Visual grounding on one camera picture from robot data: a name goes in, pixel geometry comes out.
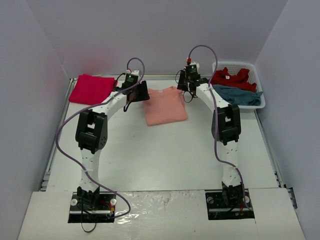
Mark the salmon pink t-shirt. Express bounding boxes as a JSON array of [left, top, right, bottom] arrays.
[[143, 86, 188, 126]]

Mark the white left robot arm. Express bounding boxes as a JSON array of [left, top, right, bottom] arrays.
[[75, 69, 150, 209]]

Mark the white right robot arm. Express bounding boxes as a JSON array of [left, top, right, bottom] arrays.
[[177, 62, 243, 207]]

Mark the dark red t-shirt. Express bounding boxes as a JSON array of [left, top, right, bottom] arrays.
[[210, 67, 257, 93]]

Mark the blue-grey t-shirt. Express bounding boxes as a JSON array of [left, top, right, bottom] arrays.
[[213, 84, 263, 106]]

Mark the white plastic laundry basket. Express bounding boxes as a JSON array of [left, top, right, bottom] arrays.
[[211, 61, 266, 110]]

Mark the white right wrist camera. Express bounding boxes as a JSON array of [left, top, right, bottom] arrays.
[[186, 57, 200, 69]]

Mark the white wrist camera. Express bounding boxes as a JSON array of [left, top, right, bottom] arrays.
[[186, 57, 200, 69], [125, 69, 141, 77]]

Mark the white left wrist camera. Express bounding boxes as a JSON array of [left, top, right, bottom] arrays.
[[125, 69, 141, 77]]

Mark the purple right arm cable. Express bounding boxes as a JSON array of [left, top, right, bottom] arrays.
[[187, 45, 253, 211]]

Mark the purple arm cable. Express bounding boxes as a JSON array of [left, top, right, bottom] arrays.
[[54, 57, 146, 217], [187, 45, 253, 211]]

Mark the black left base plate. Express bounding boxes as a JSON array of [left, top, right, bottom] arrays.
[[68, 192, 117, 224]]

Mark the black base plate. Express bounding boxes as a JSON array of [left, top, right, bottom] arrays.
[[68, 192, 117, 224], [205, 189, 255, 221]]

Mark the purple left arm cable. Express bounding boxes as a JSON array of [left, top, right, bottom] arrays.
[[54, 57, 146, 217]]

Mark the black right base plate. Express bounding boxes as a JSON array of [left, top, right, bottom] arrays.
[[205, 189, 255, 221]]

